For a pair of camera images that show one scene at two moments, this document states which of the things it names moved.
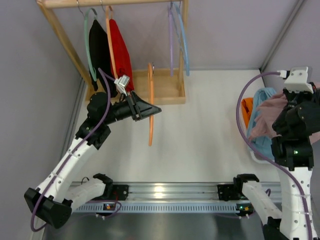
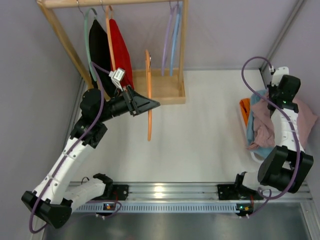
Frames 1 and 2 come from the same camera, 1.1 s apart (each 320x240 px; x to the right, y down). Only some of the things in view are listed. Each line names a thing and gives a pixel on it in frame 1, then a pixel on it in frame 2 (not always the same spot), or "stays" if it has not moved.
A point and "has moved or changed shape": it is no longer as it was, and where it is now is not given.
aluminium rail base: [157, 207] stays
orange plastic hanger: [151, 96] has moved or changed shape
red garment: [121, 53] stays
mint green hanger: [86, 37] stays
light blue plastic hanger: [178, 7] to [178, 11]
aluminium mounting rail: [179, 191] stays
